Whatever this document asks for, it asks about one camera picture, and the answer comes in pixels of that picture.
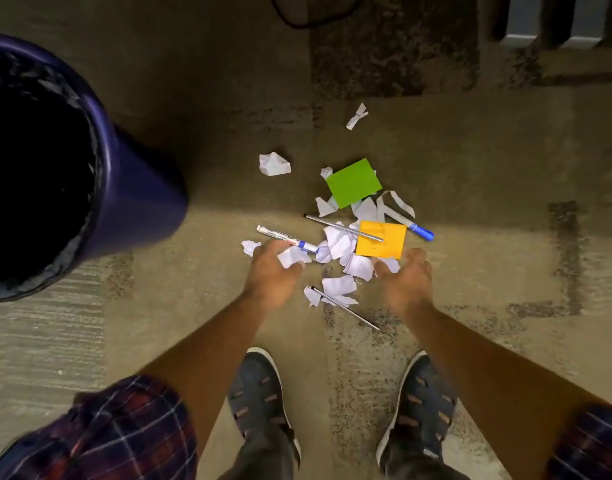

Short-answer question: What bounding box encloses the person's right hand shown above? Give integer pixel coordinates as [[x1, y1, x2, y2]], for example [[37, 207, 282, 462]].
[[373, 247, 434, 316]]

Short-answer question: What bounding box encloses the pile of torn white papers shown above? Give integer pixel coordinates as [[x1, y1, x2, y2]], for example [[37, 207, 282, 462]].
[[277, 166, 416, 308]]

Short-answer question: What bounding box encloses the black cable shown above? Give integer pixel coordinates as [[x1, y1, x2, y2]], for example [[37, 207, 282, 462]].
[[268, 0, 364, 30]]

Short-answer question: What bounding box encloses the orange sticky note pad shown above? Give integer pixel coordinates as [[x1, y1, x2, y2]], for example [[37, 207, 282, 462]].
[[355, 221, 407, 259]]

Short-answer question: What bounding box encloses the dark blue shoe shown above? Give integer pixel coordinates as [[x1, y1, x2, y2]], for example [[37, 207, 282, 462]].
[[375, 350, 459, 476], [227, 347, 302, 469]]

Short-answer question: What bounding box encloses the grey furniture leg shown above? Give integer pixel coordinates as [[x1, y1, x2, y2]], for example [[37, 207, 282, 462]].
[[560, 0, 609, 50]]

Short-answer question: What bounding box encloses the crumpled white paper ball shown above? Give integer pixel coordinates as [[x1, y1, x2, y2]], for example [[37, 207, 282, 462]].
[[259, 152, 292, 177]]

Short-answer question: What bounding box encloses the person's right forearm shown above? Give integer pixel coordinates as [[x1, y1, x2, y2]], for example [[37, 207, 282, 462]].
[[398, 302, 609, 480]]

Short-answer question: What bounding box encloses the plaid shirt sleeve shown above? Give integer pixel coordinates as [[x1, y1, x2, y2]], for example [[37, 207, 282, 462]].
[[543, 402, 612, 480], [0, 375, 200, 480]]

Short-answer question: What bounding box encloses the plaid left shirt sleeve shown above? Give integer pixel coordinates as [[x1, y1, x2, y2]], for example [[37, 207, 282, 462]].
[[0, 375, 200, 480]]

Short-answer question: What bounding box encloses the grey left trouser leg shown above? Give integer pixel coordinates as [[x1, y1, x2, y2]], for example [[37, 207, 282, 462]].
[[218, 424, 300, 480]]

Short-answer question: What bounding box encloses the person's left hand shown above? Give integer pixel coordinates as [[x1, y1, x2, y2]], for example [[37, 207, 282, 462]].
[[242, 240, 306, 313]]

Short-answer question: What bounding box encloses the black bin liner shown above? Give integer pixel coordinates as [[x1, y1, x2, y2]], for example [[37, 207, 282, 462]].
[[0, 49, 105, 291]]

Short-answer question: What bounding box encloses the green sticky note pad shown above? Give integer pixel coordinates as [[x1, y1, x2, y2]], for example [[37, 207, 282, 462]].
[[325, 158, 383, 210]]

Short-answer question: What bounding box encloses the silver pen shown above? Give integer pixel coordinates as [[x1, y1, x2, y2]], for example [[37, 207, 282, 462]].
[[308, 286, 381, 331], [303, 214, 385, 243]]

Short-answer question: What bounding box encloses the person's left forearm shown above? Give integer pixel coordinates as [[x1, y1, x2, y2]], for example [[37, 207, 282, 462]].
[[138, 294, 288, 458]]

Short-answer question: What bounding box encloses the white marker with blue cap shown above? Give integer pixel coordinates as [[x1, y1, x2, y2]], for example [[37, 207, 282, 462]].
[[256, 225, 320, 254], [381, 204, 435, 242]]

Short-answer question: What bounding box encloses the dark blue left shoe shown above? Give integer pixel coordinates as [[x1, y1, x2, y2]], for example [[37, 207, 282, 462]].
[[227, 347, 302, 469]]

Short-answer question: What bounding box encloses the dark blue right shoe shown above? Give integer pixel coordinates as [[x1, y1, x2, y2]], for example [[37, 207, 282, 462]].
[[375, 350, 459, 476]]

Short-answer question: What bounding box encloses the plaid right shirt sleeve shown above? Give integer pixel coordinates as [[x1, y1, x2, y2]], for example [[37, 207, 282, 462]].
[[543, 402, 612, 480]]

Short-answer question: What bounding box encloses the blue trash bin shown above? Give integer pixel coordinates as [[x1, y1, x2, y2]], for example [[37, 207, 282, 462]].
[[0, 32, 190, 304]]

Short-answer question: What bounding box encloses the twisted white paper scrap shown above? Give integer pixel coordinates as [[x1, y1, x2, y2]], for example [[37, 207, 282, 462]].
[[346, 103, 369, 131]]

